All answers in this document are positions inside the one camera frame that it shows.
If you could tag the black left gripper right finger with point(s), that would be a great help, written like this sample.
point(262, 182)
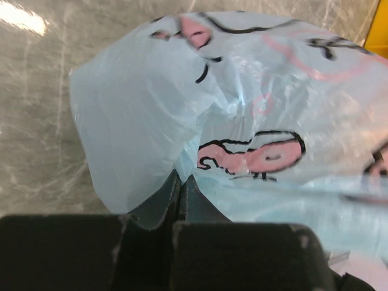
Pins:
point(213, 253)

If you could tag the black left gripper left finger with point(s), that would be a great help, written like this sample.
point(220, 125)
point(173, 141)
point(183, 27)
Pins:
point(92, 252)

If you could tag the light blue plastic bag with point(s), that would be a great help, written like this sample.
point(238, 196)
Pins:
point(277, 121)

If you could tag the yellow plastic tray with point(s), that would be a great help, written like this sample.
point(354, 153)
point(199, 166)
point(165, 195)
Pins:
point(377, 37)

